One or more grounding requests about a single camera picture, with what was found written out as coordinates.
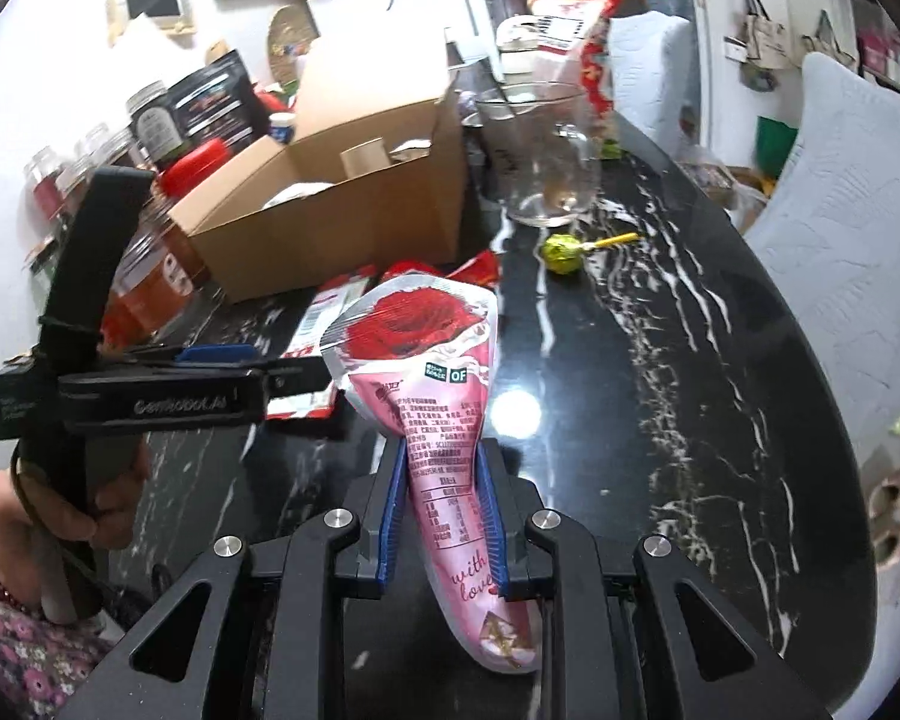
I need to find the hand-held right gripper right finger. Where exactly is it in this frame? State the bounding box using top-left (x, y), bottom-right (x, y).
top-left (476, 439), bottom-right (833, 720)

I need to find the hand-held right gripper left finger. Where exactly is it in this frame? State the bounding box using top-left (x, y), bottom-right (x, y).
top-left (60, 439), bottom-right (410, 720)

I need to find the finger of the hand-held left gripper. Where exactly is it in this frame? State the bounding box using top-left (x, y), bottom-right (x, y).
top-left (195, 356), bottom-right (332, 396)
top-left (101, 343), bottom-right (260, 371)

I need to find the pink rose snack pouch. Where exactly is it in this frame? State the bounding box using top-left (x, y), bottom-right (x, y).
top-left (319, 274), bottom-right (542, 677)

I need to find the brown cardboard box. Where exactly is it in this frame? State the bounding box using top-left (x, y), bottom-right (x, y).
top-left (169, 34), bottom-right (470, 306)

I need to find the person's left forearm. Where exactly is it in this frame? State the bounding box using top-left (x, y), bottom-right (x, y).
top-left (0, 532), bottom-right (115, 720)

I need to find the person's left hand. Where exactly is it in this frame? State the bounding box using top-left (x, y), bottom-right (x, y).
top-left (0, 437), bottom-right (153, 612)

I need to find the red white snack packet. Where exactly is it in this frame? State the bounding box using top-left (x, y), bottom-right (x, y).
top-left (265, 274), bottom-right (377, 422)

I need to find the glass jar red label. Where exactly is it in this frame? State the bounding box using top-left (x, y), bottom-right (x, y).
top-left (103, 199), bottom-right (212, 347)

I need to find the dark glass jar white label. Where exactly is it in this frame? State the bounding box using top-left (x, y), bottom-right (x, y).
top-left (126, 82), bottom-right (189, 170)

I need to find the glass jar with red contents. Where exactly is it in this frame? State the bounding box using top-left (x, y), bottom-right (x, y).
top-left (25, 146), bottom-right (76, 220)

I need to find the black snack pouch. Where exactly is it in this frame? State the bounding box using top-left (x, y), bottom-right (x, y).
top-left (168, 50), bottom-right (264, 149)

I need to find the green lollipop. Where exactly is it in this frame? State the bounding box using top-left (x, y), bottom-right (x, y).
top-left (543, 232), bottom-right (640, 277)

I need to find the white cutting board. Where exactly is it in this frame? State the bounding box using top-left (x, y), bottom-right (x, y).
top-left (109, 13), bottom-right (196, 76)

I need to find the woven straw fan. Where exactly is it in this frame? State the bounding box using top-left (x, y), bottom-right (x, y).
top-left (267, 5), bottom-right (324, 89)

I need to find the glass measuring jug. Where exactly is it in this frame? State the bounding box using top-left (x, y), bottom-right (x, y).
top-left (475, 82), bottom-right (602, 228)

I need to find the white refrigerator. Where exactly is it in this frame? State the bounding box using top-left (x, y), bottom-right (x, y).
top-left (307, 0), bottom-right (497, 74)

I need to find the large red white snack bag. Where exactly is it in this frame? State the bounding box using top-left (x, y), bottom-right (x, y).
top-left (526, 0), bottom-right (625, 160)

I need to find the white quilted chair cushion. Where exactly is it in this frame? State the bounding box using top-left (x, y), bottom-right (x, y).
top-left (742, 52), bottom-right (900, 460)

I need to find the white covered chair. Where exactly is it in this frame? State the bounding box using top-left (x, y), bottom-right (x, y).
top-left (607, 14), bottom-right (703, 160)

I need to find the green bag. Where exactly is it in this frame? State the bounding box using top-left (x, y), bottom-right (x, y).
top-left (755, 116), bottom-right (800, 182)

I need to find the canvas tote bag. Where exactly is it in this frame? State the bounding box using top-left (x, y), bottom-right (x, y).
top-left (726, 0), bottom-right (790, 92)
top-left (801, 10), bottom-right (857, 62)

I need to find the red bead bracelet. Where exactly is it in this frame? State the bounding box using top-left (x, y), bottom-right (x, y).
top-left (0, 540), bottom-right (43, 617)

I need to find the wall intercom panel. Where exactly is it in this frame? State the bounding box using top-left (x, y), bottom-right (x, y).
top-left (106, 0), bottom-right (197, 47)

